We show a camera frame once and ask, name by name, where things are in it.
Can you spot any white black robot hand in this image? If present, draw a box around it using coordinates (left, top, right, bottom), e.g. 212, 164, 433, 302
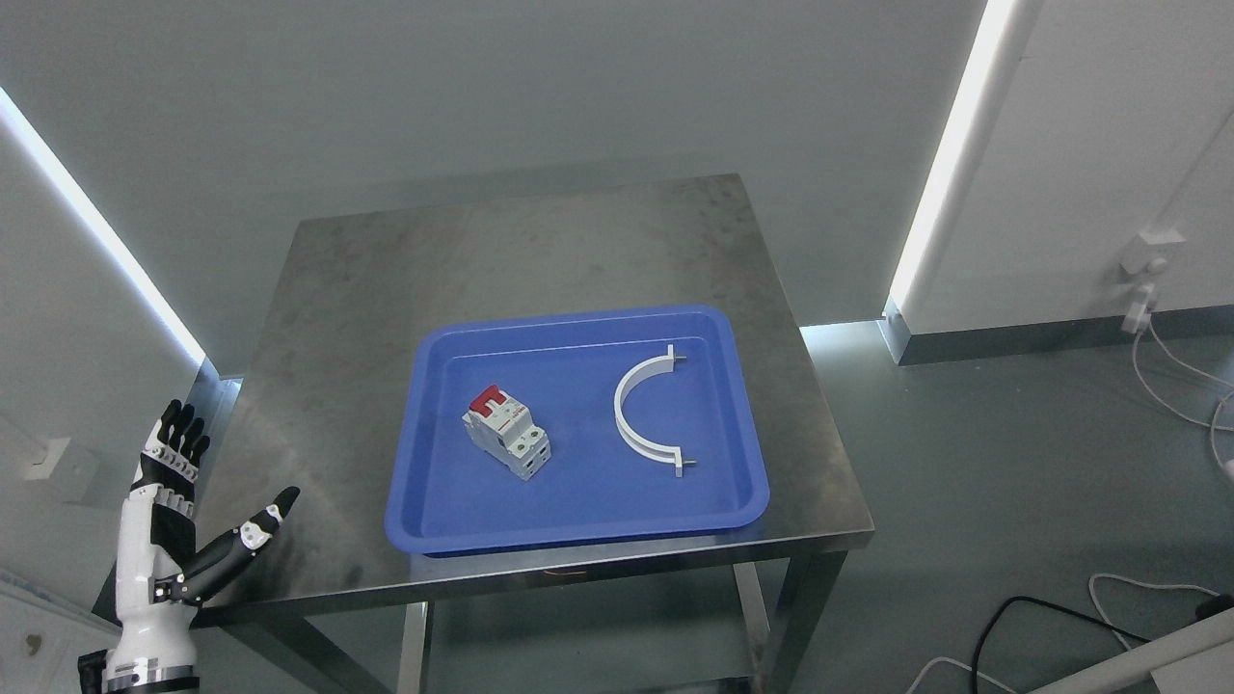
105, 399, 300, 675

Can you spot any white red circuit breaker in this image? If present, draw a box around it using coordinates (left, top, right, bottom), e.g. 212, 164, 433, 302
462, 384, 552, 480

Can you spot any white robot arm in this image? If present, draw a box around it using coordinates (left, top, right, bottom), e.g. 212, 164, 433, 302
77, 650, 201, 693

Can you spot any stainless steel table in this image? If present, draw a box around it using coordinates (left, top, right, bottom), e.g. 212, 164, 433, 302
190, 173, 872, 692

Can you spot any blue plastic tray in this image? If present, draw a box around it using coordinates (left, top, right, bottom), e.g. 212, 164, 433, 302
385, 305, 771, 556

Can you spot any white curved pipe clamp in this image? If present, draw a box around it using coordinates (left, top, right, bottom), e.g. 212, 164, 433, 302
611, 342, 695, 480

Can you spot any white cabinet with pole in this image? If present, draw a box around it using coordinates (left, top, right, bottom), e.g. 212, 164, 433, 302
1035, 635, 1233, 693

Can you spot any white wall plate left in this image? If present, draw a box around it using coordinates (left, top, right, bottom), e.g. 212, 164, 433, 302
25, 438, 73, 484

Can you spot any black cable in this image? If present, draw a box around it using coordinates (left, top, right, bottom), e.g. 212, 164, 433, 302
970, 595, 1234, 694

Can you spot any white cable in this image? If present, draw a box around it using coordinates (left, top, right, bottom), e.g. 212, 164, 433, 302
1132, 319, 1234, 483

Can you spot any white wall socket adapter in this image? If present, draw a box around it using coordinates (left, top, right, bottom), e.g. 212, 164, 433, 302
1119, 227, 1186, 335

